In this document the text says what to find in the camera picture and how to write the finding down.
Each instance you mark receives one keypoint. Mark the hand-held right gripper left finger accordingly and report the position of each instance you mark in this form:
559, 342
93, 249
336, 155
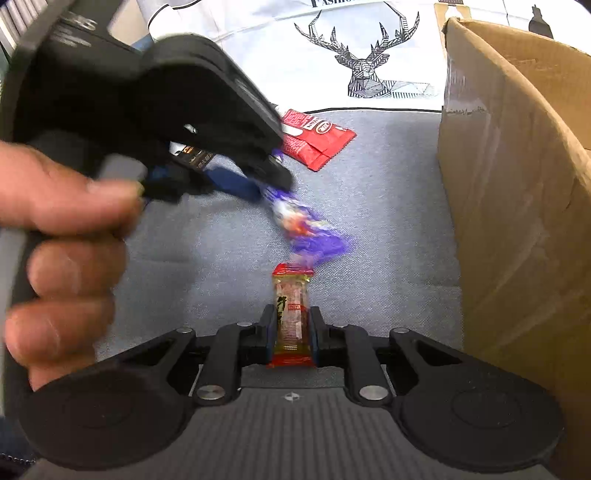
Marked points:
270, 332

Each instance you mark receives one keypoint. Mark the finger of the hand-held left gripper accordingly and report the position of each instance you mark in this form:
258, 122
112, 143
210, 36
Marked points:
231, 182
274, 173

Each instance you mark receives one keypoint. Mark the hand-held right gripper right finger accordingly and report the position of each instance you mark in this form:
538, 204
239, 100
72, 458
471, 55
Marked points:
315, 332

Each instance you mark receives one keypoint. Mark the small red yellow snack bar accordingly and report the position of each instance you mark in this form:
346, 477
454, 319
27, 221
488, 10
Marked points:
291, 300

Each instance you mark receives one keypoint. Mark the purple snack packet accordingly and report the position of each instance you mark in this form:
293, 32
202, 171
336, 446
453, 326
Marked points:
314, 230

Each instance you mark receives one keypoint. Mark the cardboard box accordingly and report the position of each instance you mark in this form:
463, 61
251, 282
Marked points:
517, 221

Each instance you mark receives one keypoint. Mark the person's left hand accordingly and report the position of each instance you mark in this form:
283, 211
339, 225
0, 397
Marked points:
69, 207

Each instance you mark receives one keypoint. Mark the dark brown snack packet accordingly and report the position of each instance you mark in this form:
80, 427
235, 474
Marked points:
194, 154

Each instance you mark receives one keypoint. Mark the red snack packet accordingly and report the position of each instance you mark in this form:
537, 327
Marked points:
318, 138

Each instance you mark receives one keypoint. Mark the deer printed bed sheet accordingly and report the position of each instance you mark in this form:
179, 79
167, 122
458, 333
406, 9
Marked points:
392, 207

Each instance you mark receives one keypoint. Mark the grey curtain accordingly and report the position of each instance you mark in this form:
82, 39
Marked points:
14, 18

